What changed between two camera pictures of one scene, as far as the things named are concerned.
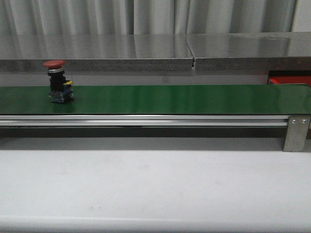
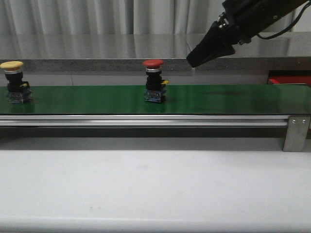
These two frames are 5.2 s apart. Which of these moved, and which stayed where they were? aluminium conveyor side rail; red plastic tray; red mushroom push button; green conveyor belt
Moved: red mushroom push button
Stayed: aluminium conveyor side rail; green conveyor belt; red plastic tray
